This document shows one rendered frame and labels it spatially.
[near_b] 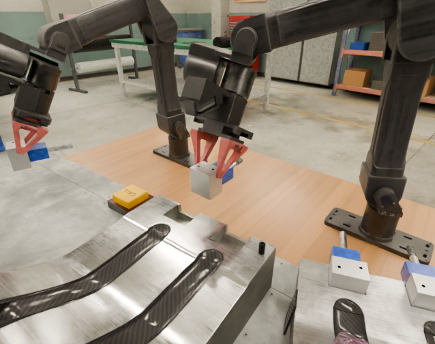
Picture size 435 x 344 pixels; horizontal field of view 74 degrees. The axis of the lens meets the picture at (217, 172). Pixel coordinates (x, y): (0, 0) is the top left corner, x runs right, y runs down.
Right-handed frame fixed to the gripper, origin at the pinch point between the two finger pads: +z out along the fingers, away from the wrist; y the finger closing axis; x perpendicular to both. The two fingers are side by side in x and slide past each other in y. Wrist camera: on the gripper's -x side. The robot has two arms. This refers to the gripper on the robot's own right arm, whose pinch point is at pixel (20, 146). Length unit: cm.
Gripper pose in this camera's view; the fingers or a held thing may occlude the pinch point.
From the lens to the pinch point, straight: 79.3
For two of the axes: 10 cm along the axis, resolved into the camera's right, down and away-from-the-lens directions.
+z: -4.2, 8.9, 1.7
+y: 5.4, 4.0, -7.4
